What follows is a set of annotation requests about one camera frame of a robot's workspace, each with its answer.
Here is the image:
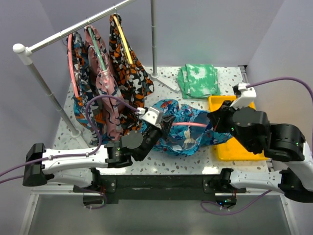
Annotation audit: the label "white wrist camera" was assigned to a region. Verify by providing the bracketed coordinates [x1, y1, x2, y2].
[142, 107, 163, 129]
[230, 83, 256, 110]

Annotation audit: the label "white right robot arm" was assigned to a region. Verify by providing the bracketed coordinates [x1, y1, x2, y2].
[207, 100, 313, 203]

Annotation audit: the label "yellow hanger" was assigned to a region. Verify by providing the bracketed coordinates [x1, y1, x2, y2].
[113, 15, 133, 64]

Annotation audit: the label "pink wire hanger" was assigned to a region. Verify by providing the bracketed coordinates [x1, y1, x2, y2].
[168, 121, 208, 145]

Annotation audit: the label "pink hanger with shorts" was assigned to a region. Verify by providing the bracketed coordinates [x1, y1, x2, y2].
[67, 34, 79, 98]

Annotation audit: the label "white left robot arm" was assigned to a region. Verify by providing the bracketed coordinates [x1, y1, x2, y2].
[22, 115, 175, 192]

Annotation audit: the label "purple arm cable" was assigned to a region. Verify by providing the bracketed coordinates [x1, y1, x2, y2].
[0, 94, 146, 184]
[200, 76, 313, 216]

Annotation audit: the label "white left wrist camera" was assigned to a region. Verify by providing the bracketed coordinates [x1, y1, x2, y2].
[142, 107, 163, 129]

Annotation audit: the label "green white tie-dye shorts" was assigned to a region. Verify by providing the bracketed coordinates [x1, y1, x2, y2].
[177, 64, 221, 99]

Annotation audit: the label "silver clothes rack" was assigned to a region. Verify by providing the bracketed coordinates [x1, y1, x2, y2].
[12, 0, 180, 148]

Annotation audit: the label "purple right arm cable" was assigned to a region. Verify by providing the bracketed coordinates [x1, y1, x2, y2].
[200, 76, 313, 216]

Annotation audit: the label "orange black camouflage shorts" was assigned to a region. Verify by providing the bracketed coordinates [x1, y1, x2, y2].
[108, 13, 155, 137]

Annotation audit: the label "yellow plastic tray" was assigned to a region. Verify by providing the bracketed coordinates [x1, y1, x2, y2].
[208, 95, 268, 162]

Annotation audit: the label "pink patterned shorts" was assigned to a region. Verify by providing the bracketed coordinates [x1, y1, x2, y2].
[84, 25, 124, 143]

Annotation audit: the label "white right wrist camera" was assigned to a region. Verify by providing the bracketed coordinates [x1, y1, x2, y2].
[230, 83, 256, 110]

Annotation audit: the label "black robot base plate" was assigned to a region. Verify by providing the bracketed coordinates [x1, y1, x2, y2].
[73, 169, 246, 206]

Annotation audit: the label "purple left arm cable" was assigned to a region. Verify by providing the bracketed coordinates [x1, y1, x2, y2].
[0, 94, 146, 184]

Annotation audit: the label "green hanger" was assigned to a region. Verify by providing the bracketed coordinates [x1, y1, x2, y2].
[88, 26, 107, 71]

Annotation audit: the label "blue shark print shorts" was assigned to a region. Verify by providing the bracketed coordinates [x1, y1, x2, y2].
[153, 99, 232, 156]

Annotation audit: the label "navy orange patterned shorts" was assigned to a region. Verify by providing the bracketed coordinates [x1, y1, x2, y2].
[72, 31, 99, 145]

